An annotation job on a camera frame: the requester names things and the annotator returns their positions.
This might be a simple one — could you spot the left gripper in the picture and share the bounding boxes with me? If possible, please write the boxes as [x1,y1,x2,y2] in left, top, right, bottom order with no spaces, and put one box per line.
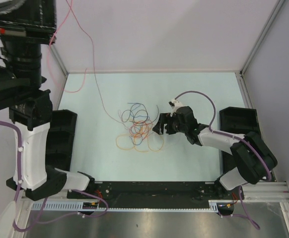
[0,0,60,91]

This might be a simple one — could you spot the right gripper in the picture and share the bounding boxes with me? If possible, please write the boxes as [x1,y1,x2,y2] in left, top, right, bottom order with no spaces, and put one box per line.
[152,113,188,135]

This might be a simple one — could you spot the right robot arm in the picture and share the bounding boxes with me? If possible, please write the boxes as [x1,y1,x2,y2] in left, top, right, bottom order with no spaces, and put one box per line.
[152,106,278,199]

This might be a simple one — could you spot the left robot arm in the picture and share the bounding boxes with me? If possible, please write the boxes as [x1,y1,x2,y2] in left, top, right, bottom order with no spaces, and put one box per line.
[0,0,96,201]

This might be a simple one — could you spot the right black sorting bin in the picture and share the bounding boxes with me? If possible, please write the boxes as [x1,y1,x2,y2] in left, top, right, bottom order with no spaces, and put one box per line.
[219,107,278,184]

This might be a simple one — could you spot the black sorting bin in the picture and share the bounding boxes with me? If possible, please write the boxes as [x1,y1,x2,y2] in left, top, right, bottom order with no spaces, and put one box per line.
[219,107,278,184]
[46,110,77,171]

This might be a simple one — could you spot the left black sorting bin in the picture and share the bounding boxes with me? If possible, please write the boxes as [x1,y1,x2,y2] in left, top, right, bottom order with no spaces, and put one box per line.
[46,110,77,171]

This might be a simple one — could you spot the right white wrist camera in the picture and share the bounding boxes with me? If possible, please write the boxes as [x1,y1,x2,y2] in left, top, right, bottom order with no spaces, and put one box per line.
[168,99,184,111]

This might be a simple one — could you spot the yellow wire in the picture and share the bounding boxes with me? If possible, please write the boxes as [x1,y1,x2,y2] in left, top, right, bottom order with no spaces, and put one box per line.
[132,123,157,147]

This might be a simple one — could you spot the orange wire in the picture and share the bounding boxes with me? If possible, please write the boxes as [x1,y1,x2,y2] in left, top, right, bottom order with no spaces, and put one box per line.
[116,120,164,153]

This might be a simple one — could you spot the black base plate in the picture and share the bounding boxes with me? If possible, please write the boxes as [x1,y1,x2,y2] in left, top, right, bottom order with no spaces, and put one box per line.
[87,181,239,209]

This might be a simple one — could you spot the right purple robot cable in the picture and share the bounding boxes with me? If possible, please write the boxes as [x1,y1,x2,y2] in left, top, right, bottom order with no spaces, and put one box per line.
[175,91,273,231]

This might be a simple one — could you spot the white slotted cable duct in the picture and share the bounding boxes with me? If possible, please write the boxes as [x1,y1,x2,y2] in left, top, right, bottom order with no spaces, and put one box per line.
[44,201,218,213]

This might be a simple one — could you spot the aluminium frame rail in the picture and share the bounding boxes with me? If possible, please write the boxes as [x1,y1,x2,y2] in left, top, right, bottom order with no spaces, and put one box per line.
[239,0,288,75]

